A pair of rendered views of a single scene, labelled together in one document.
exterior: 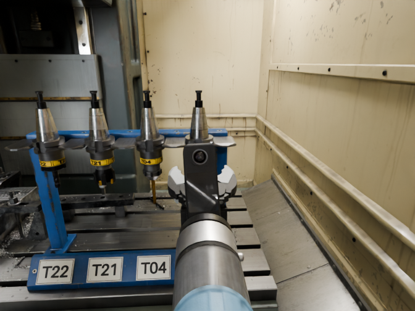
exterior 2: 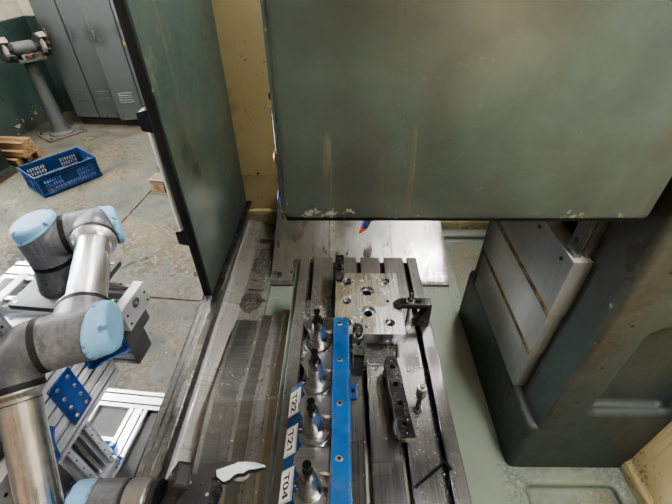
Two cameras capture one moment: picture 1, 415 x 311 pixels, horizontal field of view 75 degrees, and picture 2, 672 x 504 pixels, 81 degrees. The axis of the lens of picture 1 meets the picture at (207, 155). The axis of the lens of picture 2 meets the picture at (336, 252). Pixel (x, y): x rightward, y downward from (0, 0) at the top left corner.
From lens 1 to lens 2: 0.93 m
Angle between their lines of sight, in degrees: 81
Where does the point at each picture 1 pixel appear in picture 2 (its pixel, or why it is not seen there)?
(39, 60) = not seen: hidden behind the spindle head
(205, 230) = (132, 491)
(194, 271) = (106, 484)
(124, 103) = (578, 350)
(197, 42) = not seen: outside the picture
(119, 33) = (639, 263)
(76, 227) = (372, 394)
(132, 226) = (375, 452)
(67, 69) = (545, 251)
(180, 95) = not seen: outside the picture
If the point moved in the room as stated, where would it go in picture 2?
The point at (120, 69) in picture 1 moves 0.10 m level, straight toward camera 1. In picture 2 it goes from (603, 308) to (563, 316)
